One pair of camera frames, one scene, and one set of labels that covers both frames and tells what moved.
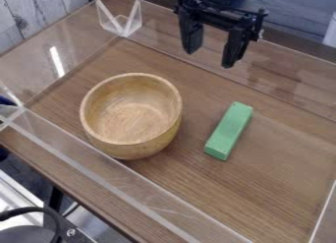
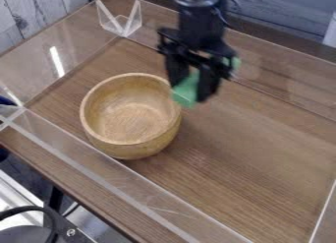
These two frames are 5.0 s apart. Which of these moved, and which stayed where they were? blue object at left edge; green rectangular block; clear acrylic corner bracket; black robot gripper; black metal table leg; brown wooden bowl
Moved: green rectangular block; black robot gripper
Stayed: black metal table leg; clear acrylic corner bracket; blue object at left edge; brown wooden bowl
